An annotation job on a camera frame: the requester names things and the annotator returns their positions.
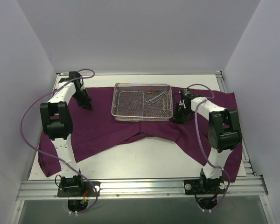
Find purple cloth wrap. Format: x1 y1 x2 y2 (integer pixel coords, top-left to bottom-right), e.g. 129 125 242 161
38 87 242 182

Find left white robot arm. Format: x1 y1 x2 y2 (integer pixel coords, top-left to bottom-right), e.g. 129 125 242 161
40 71 92 196

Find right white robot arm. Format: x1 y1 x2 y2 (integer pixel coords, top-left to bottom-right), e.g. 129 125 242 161
173 95 242 193

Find silver surgical forceps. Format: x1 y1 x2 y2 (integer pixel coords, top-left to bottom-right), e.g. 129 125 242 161
153 92 166 106

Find silver surgical scissors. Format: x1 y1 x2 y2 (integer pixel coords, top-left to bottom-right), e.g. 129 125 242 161
145 91 163 105

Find metal mesh instrument tray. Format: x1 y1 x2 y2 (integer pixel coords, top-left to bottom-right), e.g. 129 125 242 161
111 83 173 122

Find back aluminium rail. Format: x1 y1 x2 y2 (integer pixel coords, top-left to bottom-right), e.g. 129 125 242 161
56 70 222 76

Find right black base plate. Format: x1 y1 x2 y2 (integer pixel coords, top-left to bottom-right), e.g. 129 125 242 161
183 179 225 195

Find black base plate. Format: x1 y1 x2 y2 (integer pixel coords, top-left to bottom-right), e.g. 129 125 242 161
57 179 100 197
183 179 225 195

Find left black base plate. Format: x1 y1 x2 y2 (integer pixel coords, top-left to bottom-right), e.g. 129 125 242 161
57 179 100 197

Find front aluminium rail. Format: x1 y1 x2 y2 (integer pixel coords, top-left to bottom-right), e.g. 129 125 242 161
16 176 268 201

